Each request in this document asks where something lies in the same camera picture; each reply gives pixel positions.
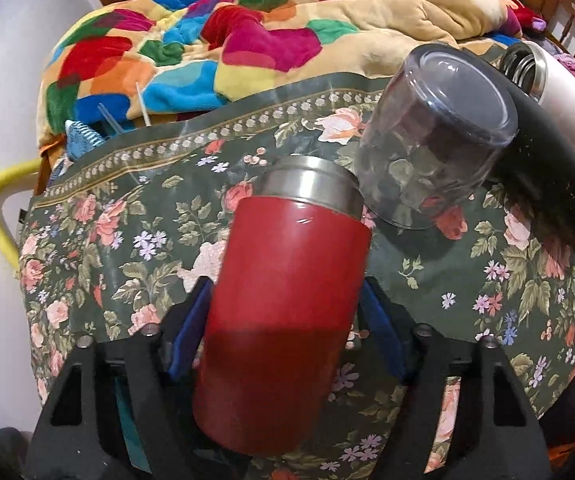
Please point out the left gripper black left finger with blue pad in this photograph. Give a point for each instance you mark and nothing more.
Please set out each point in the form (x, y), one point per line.
(78, 435)

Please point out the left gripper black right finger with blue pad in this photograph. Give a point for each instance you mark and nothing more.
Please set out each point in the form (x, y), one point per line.
(496, 433)

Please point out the red steel thermos cup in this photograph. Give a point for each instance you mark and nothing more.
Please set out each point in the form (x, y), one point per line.
(284, 301)

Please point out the dark teal ceramic cup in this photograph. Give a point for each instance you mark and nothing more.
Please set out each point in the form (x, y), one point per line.
(132, 439)

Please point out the clear glass cup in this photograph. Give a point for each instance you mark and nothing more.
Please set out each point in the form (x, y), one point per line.
(440, 125)

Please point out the black thermos bottle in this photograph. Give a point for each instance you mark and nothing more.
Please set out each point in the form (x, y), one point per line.
(537, 169)

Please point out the white thermos bottle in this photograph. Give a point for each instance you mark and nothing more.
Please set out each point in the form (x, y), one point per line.
(547, 81)

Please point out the colourful patchwork blanket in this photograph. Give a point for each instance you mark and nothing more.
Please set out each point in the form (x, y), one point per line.
(172, 57)

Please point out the pink red clothes pile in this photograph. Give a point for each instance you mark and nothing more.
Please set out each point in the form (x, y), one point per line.
(522, 19)

